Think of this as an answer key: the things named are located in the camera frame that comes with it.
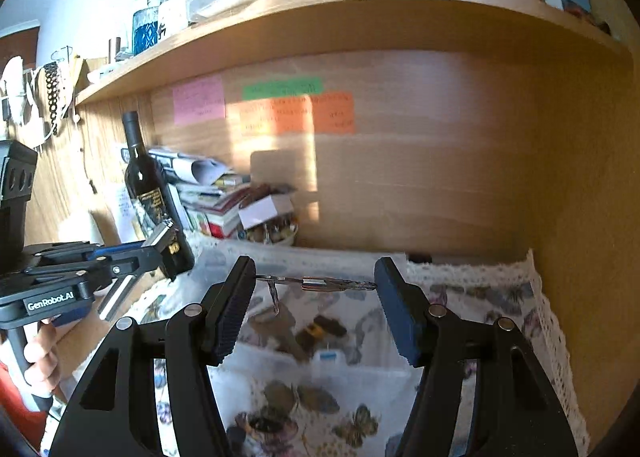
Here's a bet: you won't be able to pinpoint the left hand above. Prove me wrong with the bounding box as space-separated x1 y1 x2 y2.
23 319 61 397

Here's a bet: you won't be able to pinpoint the wooden shelf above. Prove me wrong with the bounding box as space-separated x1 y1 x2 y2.
76 0 632 105

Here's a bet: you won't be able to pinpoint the stack of books and papers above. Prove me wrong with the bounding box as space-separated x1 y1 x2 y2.
149 147 250 239

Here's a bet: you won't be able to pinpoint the white tag with blue label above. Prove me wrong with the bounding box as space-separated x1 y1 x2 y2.
311 349 347 378

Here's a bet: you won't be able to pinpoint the clear plastic storage box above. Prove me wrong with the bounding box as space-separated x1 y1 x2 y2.
191 243 420 456

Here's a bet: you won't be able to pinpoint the butterfly print tablecloth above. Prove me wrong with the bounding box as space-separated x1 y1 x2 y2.
129 238 590 456

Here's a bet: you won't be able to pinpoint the orange paper note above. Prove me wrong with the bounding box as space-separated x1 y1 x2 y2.
228 92 355 135

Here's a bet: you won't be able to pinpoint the black yellow usb stick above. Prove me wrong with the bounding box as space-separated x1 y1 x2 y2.
295 315 347 352

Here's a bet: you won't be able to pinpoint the dark wine bottle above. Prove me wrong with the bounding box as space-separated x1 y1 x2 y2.
122 111 194 274

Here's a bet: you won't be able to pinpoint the pink paper note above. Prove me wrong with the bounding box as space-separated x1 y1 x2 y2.
172 74 226 125

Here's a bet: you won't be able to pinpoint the keys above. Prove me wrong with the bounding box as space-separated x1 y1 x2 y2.
240 276 387 366

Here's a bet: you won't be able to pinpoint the green paper note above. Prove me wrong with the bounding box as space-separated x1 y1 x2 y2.
242 76 323 100

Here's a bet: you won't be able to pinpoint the blue patterned jar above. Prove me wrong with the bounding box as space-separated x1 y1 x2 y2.
131 0 160 56

